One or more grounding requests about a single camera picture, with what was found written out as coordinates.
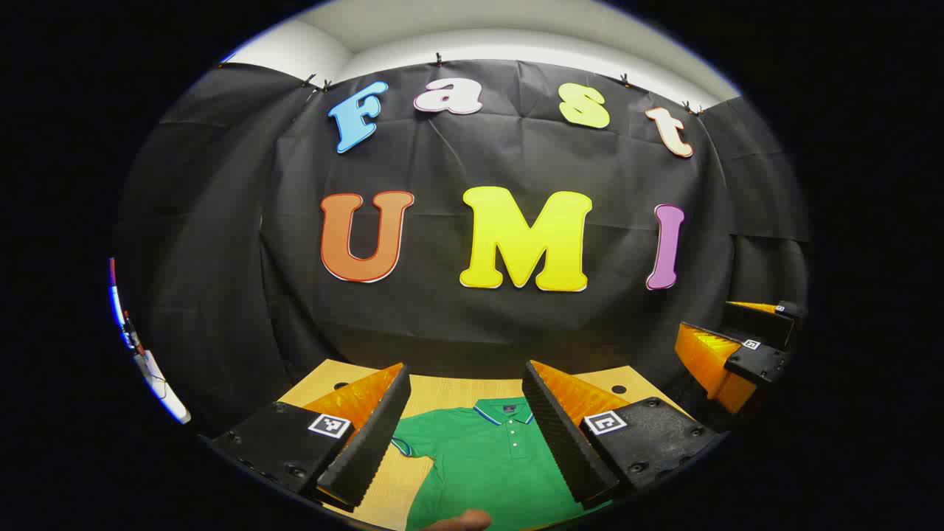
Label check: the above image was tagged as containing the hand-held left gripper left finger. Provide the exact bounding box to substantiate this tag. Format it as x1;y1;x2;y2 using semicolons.
209;361;412;513

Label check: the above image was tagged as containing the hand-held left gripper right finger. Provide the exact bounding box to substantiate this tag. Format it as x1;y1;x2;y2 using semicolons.
521;360;722;511

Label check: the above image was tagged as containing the green T-shirt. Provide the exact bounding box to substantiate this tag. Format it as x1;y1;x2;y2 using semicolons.
389;397;613;531

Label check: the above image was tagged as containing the white and red object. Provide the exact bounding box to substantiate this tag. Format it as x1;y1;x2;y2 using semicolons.
108;257;194;426

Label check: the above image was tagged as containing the black backdrop cloth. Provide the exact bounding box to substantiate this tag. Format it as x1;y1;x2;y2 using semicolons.
114;59;812;436

